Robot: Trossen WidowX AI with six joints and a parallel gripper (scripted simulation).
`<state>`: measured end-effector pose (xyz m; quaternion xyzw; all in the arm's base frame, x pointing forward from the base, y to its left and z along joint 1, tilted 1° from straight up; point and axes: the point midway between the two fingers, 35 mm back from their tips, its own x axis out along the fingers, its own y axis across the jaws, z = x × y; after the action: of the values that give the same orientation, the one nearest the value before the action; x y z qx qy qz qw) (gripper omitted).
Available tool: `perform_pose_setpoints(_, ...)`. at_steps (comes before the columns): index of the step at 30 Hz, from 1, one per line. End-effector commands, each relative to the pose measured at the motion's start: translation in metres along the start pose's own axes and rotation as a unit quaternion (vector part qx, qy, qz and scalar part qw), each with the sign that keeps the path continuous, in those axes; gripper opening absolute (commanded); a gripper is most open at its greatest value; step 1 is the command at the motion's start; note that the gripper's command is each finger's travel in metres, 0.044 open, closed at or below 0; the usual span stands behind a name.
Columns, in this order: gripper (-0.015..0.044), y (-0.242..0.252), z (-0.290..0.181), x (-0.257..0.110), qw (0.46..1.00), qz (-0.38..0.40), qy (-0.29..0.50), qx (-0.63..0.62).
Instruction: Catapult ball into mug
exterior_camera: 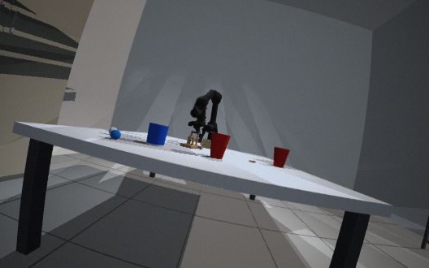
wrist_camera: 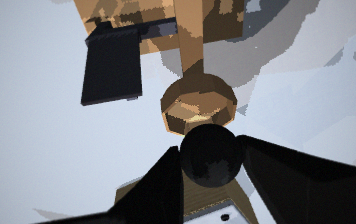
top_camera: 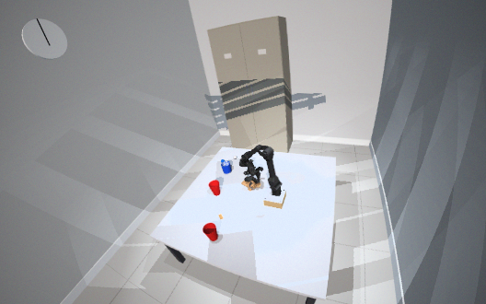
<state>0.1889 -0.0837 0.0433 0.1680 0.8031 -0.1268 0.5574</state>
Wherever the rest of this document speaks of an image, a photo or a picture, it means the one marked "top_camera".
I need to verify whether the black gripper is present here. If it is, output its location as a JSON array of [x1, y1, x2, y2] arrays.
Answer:
[[244, 167, 264, 184]]

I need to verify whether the blue cup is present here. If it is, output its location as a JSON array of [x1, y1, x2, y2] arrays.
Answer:
[[221, 161, 232, 174]]

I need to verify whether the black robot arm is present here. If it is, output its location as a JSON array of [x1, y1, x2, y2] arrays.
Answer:
[[239, 145, 282, 196]]

